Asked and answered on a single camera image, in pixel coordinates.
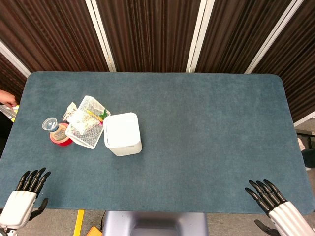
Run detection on yellow pencil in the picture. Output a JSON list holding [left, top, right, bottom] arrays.
[[85, 110, 104, 122]]

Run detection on white plastic box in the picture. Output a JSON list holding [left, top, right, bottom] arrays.
[[103, 112, 143, 157]]

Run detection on clear plastic bottle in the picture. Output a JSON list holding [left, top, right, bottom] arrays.
[[41, 117, 67, 141]]

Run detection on red tape roll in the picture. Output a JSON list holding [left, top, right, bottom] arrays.
[[50, 122, 73, 147]]

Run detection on person's hand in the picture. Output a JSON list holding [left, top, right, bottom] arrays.
[[0, 89, 18, 109]]

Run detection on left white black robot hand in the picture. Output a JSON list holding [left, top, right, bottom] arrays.
[[0, 167, 52, 230]]

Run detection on orange box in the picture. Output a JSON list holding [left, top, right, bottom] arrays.
[[86, 226, 103, 236]]

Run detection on crumpled paper wrapper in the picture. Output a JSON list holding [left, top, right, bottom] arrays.
[[62, 102, 80, 121]]

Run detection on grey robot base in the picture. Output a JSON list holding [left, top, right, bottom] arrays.
[[102, 210, 209, 236]]

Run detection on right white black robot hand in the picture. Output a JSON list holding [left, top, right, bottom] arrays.
[[244, 179, 315, 236]]

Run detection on black cable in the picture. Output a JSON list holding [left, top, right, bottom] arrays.
[[97, 210, 106, 229]]

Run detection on blue felt table mat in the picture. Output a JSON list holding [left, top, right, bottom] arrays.
[[0, 71, 315, 215]]

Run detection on white wire mesh basket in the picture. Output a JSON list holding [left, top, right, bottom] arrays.
[[64, 95, 111, 149]]

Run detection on yellow tape strip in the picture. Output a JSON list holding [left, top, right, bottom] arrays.
[[73, 209, 85, 236]]

